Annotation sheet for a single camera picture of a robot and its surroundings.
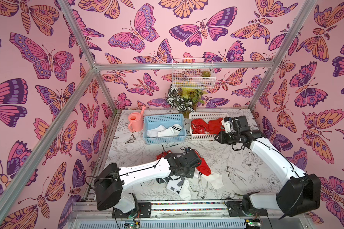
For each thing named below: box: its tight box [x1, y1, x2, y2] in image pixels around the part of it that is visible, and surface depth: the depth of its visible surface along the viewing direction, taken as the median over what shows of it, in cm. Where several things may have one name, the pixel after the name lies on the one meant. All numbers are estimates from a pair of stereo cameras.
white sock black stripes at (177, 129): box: [171, 124, 183, 137], surface depth 108 cm
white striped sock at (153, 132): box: [146, 124, 167, 138], surface depth 107 cm
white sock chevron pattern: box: [166, 177, 192, 201], surface depth 81 cm
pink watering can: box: [128, 105, 148, 132], surface depth 103 cm
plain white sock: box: [157, 126, 180, 138], surface depth 105 cm
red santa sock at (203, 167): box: [195, 151, 212, 176], surface depth 87 cm
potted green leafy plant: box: [166, 84, 208, 118], surface depth 99 cm
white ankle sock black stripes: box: [201, 171, 225, 190], surface depth 85 cm
